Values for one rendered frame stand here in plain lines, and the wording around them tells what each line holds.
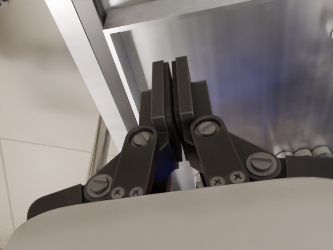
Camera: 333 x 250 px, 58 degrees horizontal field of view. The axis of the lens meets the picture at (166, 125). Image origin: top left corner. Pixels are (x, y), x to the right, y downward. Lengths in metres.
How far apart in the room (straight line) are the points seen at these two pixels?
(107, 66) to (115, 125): 0.10
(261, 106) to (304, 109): 0.05
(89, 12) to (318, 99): 0.25
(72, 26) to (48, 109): 1.34
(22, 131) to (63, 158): 0.29
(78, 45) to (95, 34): 0.04
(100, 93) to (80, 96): 1.18
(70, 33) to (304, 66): 0.23
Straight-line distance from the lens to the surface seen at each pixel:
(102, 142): 0.93
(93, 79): 0.32
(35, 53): 1.43
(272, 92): 0.34
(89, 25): 0.27
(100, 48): 0.28
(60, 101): 1.56
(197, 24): 0.28
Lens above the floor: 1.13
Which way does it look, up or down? 45 degrees down
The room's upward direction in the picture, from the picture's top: 179 degrees clockwise
